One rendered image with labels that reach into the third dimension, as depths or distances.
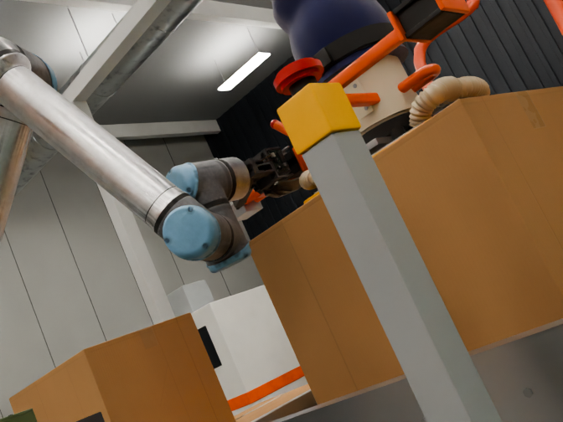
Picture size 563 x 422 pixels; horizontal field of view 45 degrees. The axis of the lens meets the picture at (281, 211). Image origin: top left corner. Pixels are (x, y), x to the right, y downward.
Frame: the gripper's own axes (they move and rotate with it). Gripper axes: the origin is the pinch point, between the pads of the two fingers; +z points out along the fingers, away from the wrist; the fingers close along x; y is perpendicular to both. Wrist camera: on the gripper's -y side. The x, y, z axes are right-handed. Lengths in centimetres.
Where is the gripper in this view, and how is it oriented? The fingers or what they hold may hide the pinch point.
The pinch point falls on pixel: (291, 171)
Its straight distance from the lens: 160.3
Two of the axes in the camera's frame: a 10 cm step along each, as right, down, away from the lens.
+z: 6.5, -1.6, 7.4
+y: 6.3, -4.3, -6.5
